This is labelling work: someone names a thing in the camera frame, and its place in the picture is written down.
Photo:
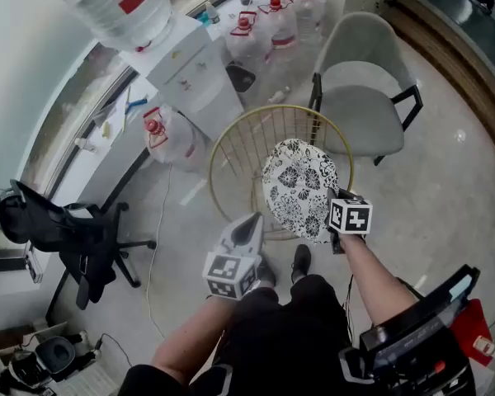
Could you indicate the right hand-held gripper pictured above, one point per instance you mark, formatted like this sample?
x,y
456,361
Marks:
x,y
350,217

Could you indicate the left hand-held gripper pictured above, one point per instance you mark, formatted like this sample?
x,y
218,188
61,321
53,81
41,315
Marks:
x,y
227,270

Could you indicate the black white floral cushion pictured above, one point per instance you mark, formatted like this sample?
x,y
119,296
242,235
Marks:
x,y
297,180

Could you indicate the person's right forearm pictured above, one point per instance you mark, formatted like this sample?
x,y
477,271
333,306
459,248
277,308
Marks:
x,y
375,279

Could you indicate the person's left forearm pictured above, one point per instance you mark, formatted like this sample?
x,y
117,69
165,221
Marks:
x,y
189,336

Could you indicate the grey upholstered chair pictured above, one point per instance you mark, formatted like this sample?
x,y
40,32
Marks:
x,y
363,109

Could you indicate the black office chair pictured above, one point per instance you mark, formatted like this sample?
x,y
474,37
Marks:
x,y
66,229

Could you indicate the person's left shoe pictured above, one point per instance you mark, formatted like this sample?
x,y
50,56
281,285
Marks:
x,y
266,272

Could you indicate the person's shoe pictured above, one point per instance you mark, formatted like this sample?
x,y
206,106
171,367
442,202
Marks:
x,y
266,272
301,262

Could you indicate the person's right shoe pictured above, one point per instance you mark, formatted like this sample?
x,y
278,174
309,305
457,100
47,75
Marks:
x,y
301,262

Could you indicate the person's black clothing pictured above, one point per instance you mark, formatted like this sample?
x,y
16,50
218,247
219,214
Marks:
x,y
280,336

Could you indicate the clear water jug red cap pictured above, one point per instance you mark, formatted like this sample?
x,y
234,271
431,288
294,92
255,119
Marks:
x,y
173,138
247,43
282,27
311,6

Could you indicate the small white spray bottle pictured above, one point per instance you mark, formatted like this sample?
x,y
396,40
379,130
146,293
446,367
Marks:
x,y
278,94

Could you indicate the black chest-mounted monitor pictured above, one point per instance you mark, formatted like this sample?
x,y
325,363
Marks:
x,y
416,332

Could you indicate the black plastic tray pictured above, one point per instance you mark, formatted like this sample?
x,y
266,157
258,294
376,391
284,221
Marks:
x,y
241,76

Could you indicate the white window counter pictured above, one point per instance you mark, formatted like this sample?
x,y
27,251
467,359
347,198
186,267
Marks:
x,y
107,155

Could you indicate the grey body harness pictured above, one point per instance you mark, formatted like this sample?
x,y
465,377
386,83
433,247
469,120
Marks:
x,y
350,363

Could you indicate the white water dispenser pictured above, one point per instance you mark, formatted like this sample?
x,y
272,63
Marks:
x,y
194,72

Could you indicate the small cream block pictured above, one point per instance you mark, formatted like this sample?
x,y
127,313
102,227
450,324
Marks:
x,y
106,129

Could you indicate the wooden step platform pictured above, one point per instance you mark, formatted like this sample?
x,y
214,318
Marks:
x,y
458,56

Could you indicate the red bag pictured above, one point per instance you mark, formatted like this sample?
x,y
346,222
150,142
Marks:
x,y
470,324

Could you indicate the white power strip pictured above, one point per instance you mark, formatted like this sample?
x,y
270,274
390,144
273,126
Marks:
x,y
34,262

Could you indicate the small blue-liquid bottle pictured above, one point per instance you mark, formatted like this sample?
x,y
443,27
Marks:
x,y
211,15

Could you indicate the cardboard box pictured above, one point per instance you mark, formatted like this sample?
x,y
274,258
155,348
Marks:
x,y
8,336

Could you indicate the large clear water bottle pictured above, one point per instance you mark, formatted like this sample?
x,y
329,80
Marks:
x,y
115,2

